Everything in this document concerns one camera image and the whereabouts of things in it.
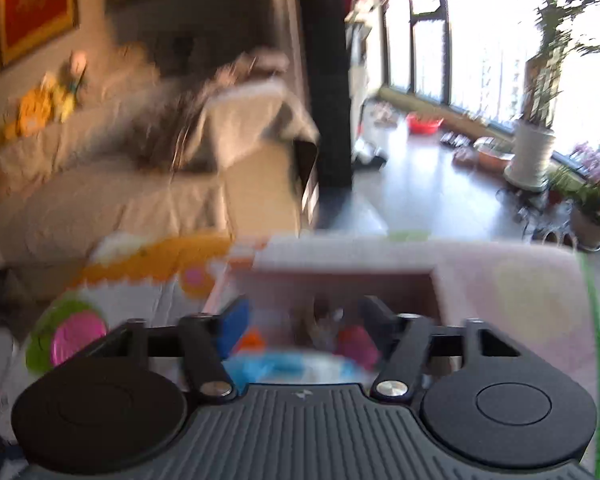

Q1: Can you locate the pink cartoon figure toy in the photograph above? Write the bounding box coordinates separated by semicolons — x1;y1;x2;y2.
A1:
335;325;380;370

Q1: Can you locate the blue wet wipes pack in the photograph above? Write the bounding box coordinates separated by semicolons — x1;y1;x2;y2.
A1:
223;350;373;389

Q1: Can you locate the white rabbit keychain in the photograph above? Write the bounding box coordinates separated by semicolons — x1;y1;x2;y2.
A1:
294;296;344;352

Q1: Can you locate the pink plastic basket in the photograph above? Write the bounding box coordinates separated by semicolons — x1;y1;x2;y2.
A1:
50;310;108;366

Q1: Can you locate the orange plastic toy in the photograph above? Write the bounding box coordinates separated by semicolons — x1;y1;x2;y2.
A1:
235;328;266;353

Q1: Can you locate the pink cardboard box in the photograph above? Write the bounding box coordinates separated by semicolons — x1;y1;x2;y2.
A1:
204;235;598;393

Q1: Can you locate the printed play mat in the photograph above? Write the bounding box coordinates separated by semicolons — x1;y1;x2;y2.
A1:
0;228;600;480

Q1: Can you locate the beige covered sofa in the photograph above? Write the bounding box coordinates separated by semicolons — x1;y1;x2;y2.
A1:
0;44;320;269

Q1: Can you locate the brown jacket on sofa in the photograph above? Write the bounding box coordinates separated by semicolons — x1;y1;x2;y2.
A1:
130;49;292;172

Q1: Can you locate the pink flower pot plant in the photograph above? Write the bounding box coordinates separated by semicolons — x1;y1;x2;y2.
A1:
550;143;600;252

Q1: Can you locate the yellow plush toy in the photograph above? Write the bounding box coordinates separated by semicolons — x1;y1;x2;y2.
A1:
17;84;53;136

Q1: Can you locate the small doll plush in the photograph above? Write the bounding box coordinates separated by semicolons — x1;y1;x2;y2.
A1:
62;51;87;98

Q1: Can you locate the white potted bamboo plant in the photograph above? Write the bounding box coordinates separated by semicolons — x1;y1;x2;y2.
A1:
504;0;600;193

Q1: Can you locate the red framed wall picture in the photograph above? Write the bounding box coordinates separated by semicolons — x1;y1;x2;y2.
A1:
0;0;79;70

